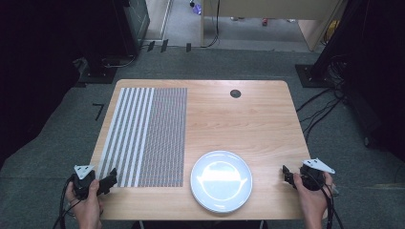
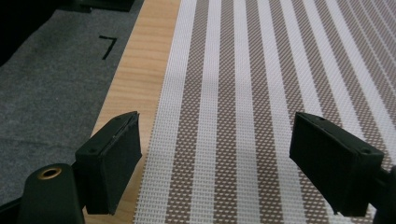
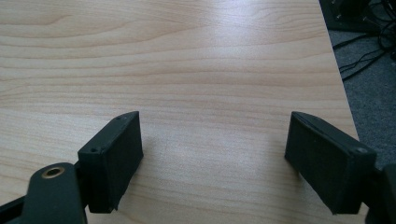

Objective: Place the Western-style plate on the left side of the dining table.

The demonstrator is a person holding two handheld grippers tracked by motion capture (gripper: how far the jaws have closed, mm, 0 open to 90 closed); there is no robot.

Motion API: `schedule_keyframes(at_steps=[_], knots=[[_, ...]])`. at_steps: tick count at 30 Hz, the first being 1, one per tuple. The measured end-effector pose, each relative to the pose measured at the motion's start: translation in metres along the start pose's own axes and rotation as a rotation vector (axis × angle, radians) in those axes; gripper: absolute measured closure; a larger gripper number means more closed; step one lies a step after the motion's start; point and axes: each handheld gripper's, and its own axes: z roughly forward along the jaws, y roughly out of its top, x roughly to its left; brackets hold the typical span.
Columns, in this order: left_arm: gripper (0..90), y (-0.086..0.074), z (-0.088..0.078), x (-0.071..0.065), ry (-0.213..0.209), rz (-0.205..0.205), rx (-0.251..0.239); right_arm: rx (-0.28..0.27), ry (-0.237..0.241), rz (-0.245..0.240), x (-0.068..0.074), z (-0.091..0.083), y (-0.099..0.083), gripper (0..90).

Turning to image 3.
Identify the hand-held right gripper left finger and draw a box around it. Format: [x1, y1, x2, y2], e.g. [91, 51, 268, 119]
[77, 110, 145, 215]

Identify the black cable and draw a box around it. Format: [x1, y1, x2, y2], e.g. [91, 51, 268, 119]
[332, 31, 384, 50]
[341, 54, 393, 82]
[339, 49, 394, 73]

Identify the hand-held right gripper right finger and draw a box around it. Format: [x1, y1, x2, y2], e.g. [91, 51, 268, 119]
[284, 111, 377, 216]

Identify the black equipment base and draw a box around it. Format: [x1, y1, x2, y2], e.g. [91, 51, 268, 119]
[318, 0, 396, 34]

